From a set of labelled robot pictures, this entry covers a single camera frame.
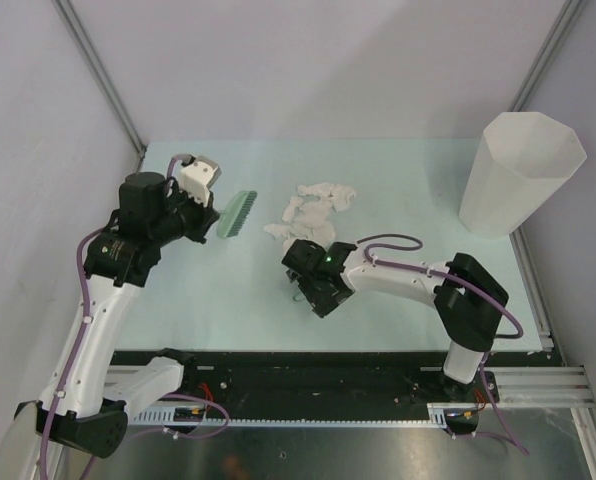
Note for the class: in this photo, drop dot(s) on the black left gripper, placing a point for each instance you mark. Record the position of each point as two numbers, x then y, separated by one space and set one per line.
206 216

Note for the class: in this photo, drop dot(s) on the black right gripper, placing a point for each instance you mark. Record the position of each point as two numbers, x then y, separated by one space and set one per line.
323 303

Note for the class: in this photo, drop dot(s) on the green hand brush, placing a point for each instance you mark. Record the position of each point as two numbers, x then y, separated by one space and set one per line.
234 215

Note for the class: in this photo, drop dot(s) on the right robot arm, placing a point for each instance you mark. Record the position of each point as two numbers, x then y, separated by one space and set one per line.
468 300

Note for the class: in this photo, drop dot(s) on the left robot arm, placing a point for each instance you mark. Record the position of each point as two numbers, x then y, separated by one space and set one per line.
77 409

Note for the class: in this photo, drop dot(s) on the white paper scrap middle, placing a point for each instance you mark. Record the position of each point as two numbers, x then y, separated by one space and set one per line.
304 220

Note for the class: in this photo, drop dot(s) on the white paper scrap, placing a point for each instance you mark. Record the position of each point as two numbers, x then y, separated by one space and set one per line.
338 195
304 220

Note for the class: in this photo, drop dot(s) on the white paper scrap top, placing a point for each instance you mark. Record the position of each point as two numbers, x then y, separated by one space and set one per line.
338 195

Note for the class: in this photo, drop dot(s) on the white octagonal waste bin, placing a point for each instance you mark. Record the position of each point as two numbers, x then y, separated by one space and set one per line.
522 159

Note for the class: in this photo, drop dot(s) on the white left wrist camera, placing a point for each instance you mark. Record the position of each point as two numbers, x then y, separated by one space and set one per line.
197 176

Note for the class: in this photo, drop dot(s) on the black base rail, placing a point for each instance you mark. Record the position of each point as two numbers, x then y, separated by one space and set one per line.
413 376

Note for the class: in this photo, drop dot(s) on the aluminium frame post left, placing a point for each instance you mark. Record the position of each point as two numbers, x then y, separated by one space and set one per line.
84 44

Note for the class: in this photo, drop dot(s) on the aluminium frame post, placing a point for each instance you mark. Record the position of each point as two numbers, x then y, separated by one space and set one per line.
556 38
84 44

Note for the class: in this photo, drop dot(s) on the aluminium extrusion rail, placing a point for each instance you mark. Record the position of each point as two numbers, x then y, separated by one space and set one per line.
543 387

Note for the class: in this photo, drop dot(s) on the aluminium frame post right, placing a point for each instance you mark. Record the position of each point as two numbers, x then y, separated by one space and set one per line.
556 38

